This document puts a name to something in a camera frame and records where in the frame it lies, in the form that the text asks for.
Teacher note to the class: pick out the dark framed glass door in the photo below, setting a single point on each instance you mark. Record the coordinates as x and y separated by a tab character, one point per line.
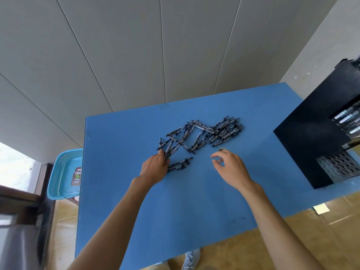
17	241

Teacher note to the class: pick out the pile of black pens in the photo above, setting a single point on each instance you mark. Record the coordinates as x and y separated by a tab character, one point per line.
225	129

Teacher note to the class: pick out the light blue right shoe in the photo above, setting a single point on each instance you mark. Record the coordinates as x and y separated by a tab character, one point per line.
191	260

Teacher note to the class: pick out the person's right hand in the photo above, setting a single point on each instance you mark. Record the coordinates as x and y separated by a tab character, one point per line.
236	171

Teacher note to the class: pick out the black tiered pen display stand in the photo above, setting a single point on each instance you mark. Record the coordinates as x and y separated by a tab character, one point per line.
303	137

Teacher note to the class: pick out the brown stool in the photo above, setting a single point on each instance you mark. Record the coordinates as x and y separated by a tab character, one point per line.
76	198

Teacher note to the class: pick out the brass floor plate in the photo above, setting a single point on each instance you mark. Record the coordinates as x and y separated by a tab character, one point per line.
321	209

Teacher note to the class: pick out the blue table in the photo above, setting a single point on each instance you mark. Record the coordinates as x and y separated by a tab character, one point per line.
197	208

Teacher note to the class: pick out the person's right forearm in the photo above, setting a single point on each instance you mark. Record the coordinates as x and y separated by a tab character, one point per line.
281	236

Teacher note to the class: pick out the person's left forearm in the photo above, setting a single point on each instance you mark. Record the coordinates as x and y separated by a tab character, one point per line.
112	230

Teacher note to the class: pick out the blue plastic basket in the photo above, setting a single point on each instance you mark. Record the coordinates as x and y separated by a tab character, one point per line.
60	177

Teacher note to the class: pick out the person's left hand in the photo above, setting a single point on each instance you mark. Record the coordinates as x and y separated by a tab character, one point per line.
154	168

